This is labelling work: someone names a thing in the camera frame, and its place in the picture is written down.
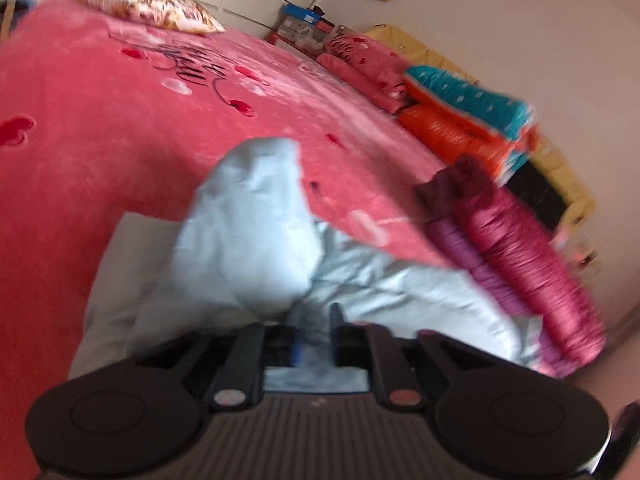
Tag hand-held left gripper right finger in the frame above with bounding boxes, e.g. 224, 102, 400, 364
329, 304, 494, 409

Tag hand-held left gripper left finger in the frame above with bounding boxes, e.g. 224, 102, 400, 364
135, 321, 305, 409

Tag light blue puffer jacket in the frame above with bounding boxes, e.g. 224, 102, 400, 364
69, 137, 543, 393

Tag folded purple puffer jacket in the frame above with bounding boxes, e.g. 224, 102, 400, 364
425, 217, 576, 378

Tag folded maroon puffer jacket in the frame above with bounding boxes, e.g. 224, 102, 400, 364
415, 155, 608, 366

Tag folded orange quilt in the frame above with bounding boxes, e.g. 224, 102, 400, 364
397, 105, 538, 181

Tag black cloth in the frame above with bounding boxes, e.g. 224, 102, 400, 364
505, 162, 568, 233

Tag folded teal dotted quilt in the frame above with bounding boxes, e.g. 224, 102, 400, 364
402, 65, 541, 143

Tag red plush bed blanket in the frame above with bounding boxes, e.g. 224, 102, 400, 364
0, 0, 451, 480

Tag pink love pillows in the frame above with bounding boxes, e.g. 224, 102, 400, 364
315, 32, 416, 113

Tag yellow headboard cover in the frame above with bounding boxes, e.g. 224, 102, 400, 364
365, 24, 598, 241

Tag stack of shoe boxes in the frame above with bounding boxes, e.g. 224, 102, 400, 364
270, 2, 336, 58

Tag floral pillow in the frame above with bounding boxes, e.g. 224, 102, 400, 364
71, 0, 226, 36

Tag blue bin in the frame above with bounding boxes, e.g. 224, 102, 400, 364
0, 0, 35, 41

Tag wall socket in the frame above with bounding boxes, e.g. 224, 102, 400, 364
575, 245, 601, 273

